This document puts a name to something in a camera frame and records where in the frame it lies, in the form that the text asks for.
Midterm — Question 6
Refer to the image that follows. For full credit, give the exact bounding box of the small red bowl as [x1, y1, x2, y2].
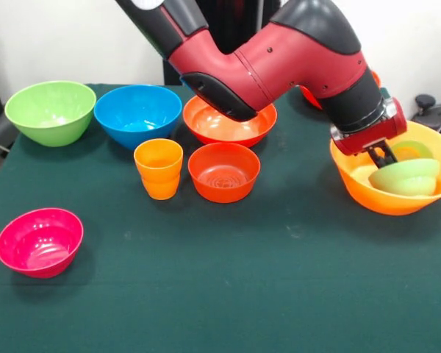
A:
[187, 142, 261, 204]

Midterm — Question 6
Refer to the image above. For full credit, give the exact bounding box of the large orange bowl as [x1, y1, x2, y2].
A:
[329, 119, 441, 216]

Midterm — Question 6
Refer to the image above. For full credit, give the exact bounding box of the dark green table cloth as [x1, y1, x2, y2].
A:
[0, 83, 441, 353]

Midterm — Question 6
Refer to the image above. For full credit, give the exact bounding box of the blue bowl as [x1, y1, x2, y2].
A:
[93, 84, 183, 151]

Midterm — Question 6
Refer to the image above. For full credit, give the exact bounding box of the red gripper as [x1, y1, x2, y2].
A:
[330, 96, 408, 171]

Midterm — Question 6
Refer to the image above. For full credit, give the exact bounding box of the pink bowl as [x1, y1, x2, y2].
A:
[0, 207, 85, 279]

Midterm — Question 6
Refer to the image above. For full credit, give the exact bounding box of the large green bowl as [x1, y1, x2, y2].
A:
[4, 80, 97, 148]

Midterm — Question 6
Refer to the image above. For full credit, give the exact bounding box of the small green bowl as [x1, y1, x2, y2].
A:
[367, 157, 441, 197]

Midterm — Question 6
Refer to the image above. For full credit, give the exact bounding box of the orange cup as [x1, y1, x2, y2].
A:
[133, 138, 184, 202]

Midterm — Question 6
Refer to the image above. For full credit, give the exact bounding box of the large red bowl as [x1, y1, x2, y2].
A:
[182, 94, 279, 148]
[299, 69, 382, 111]

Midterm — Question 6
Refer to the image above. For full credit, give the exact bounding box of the green cup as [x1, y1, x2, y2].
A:
[391, 140, 434, 161]

